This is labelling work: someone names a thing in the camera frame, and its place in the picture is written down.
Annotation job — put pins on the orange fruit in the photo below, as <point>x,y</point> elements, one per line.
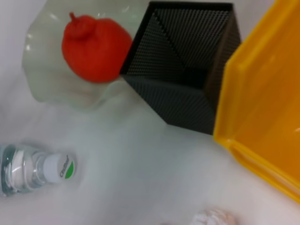
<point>96,51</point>

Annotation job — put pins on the white paper ball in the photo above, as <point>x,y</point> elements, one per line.
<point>213,216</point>

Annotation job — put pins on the clear green-label water bottle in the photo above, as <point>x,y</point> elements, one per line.
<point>28,168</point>

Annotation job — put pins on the black mesh pen holder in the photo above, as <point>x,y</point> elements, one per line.
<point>178,70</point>

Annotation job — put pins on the green wavy glass fruit bowl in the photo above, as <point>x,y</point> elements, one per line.
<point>47,77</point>

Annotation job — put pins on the yellow plastic bin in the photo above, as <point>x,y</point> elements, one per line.
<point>264,93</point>

